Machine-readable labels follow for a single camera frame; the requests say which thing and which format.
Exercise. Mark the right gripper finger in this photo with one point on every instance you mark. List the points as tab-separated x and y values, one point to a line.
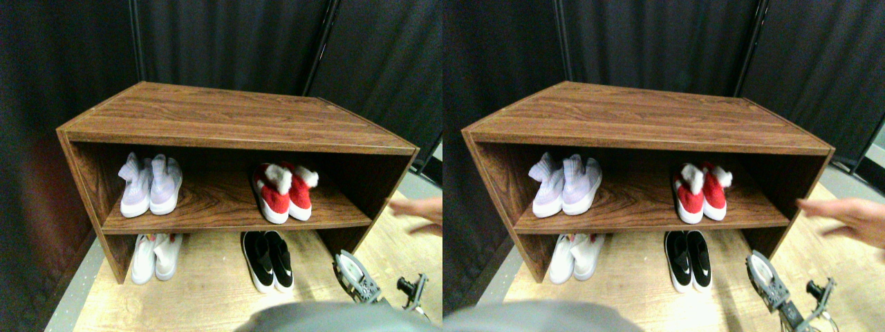
776	294
365	285

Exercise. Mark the person's hand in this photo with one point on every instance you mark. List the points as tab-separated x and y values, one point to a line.
429	211
864	218

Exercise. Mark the black curtain stand foot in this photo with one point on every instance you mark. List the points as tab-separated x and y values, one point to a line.
861	162
430	166

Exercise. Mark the white shoe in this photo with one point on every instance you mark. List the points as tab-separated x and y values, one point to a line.
168	259
588	259
144	263
562	263

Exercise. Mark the pale purple shoe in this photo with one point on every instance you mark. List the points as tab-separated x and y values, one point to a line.
546	197
166	194
135	197
582	194

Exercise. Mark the brown shoe rack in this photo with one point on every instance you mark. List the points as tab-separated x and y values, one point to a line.
643	117
235	117

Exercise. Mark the black curtain stand pole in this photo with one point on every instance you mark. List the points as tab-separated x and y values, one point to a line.
320	47
137	41
563	41
751	47

